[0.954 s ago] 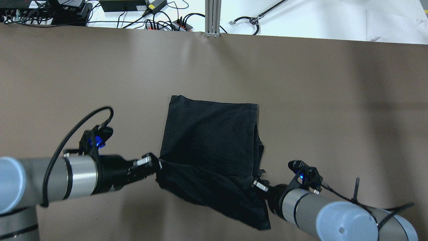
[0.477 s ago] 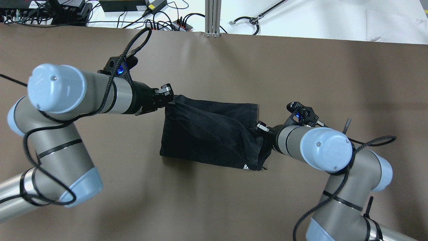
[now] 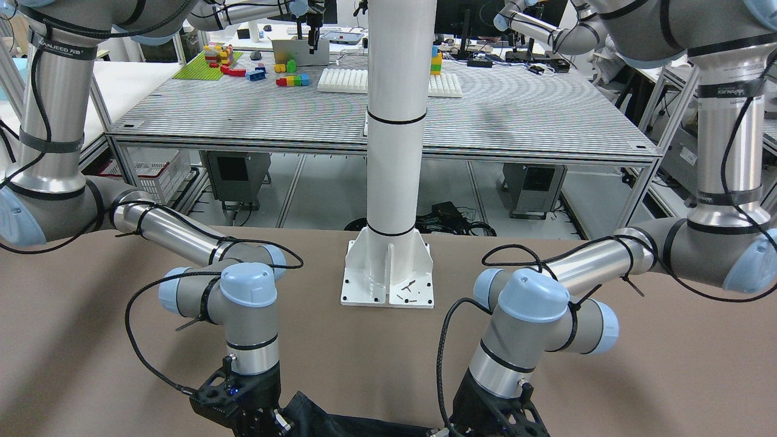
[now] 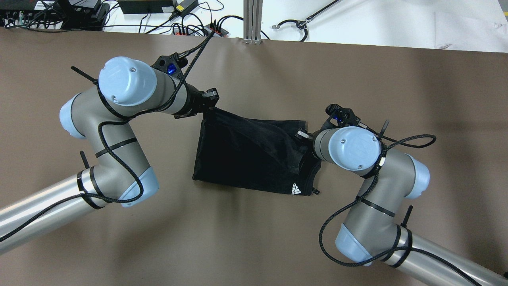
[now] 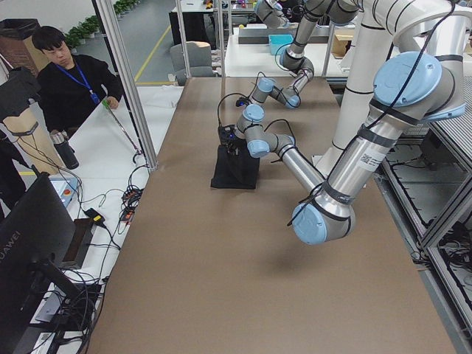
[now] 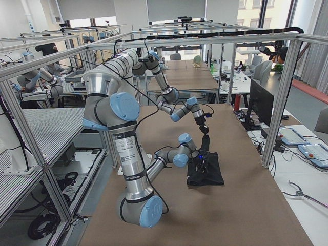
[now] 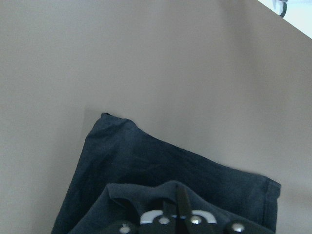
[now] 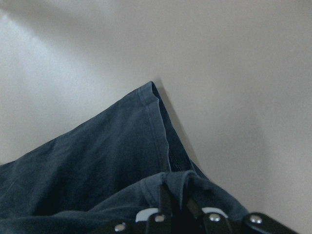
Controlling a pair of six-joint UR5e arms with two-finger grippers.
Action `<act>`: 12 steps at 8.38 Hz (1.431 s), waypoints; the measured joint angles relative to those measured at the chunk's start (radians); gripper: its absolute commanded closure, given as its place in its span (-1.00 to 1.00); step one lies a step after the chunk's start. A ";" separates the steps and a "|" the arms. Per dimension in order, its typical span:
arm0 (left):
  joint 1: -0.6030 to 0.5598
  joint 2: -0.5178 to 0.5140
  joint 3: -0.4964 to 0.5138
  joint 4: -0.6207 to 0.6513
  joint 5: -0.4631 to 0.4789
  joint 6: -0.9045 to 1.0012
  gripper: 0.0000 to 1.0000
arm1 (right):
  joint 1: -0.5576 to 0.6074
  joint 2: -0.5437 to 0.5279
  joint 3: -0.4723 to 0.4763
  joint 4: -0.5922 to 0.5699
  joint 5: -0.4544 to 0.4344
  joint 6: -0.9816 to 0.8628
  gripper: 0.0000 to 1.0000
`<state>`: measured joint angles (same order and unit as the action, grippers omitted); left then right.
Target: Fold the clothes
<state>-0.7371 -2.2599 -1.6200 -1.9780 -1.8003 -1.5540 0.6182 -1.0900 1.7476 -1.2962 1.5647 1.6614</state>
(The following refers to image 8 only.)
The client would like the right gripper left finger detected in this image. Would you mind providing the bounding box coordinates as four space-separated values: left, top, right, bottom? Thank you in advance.
158 185 174 216

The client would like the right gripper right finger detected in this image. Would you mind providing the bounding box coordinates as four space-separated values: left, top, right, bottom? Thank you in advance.
186 197 204 216

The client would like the black t-shirt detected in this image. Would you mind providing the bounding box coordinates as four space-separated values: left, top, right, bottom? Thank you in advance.
0 82 248 234

